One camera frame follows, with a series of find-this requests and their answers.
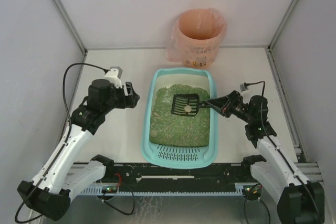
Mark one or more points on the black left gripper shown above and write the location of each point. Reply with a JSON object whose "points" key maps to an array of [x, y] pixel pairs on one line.
{"points": [[128, 94]]}

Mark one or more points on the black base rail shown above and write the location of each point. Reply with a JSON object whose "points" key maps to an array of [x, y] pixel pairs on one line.
{"points": [[144, 173]]}

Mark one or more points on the light blue cable duct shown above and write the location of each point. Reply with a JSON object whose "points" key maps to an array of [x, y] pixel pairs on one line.
{"points": [[236, 189]]}

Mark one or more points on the orange lined waste bin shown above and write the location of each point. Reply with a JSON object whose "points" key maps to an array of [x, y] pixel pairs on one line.
{"points": [[196, 38]]}

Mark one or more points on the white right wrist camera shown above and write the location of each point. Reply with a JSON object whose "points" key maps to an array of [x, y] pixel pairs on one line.
{"points": [[244, 87]]}

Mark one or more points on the green cat litter pellets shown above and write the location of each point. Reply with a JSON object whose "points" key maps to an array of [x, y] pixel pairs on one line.
{"points": [[179, 131]]}

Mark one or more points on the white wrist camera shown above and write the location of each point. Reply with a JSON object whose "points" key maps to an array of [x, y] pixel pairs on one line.
{"points": [[113, 75], [244, 87]]}

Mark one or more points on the pale green litter clump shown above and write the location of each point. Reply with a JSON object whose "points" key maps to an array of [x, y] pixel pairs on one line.
{"points": [[153, 133]]}

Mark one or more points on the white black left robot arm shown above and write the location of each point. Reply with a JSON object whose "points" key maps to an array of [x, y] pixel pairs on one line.
{"points": [[50, 192]]}

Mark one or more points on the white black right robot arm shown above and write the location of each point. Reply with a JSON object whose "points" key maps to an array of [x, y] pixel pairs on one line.
{"points": [[298, 199]]}

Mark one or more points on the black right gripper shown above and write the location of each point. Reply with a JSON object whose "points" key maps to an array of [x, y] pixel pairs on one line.
{"points": [[226, 106]]}

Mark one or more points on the black litter scoop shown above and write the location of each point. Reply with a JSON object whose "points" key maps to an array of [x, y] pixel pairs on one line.
{"points": [[181, 100]]}

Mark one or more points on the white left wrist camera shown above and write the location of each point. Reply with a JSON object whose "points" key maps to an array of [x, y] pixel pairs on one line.
{"points": [[113, 75]]}

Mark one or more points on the teal litter box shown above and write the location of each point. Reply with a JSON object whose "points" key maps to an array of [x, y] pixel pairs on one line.
{"points": [[180, 157]]}

